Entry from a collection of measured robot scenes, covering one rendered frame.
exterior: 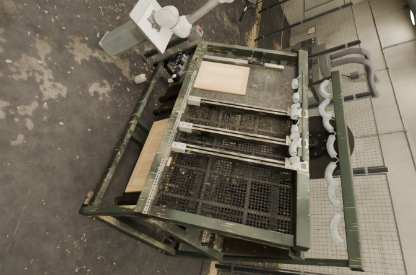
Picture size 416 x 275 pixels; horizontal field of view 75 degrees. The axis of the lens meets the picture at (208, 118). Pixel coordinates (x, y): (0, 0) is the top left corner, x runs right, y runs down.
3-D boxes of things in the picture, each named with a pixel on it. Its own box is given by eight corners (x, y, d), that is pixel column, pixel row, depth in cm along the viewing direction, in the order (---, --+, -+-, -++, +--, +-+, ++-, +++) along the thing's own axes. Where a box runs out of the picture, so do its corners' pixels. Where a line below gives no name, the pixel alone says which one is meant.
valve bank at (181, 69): (172, 50, 329) (187, 44, 316) (179, 59, 338) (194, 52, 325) (160, 78, 299) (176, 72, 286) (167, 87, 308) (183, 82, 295)
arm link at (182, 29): (166, 21, 289) (179, 34, 305) (168, 31, 280) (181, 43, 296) (226, -26, 259) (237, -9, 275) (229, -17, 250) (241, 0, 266)
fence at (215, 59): (203, 57, 327) (203, 54, 324) (283, 68, 314) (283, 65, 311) (203, 60, 324) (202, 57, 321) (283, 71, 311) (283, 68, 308)
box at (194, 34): (186, 30, 331) (198, 24, 321) (192, 37, 338) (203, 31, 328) (184, 35, 324) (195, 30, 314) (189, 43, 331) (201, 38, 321)
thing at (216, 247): (221, 179, 293) (299, 173, 248) (227, 186, 302) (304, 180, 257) (207, 247, 252) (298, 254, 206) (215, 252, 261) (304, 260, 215)
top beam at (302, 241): (296, 56, 327) (298, 49, 320) (304, 57, 326) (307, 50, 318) (292, 248, 196) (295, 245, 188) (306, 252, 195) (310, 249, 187)
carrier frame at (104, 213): (154, 61, 384) (201, 41, 340) (206, 119, 466) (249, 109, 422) (78, 212, 253) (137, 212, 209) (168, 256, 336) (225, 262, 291)
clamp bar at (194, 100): (190, 98, 286) (189, 82, 267) (304, 116, 270) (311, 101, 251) (187, 105, 280) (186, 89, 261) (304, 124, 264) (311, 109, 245)
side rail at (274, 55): (208, 48, 347) (208, 41, 338) (295, 60, 332) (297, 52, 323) (207, 51, 343) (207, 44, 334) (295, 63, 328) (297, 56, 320)
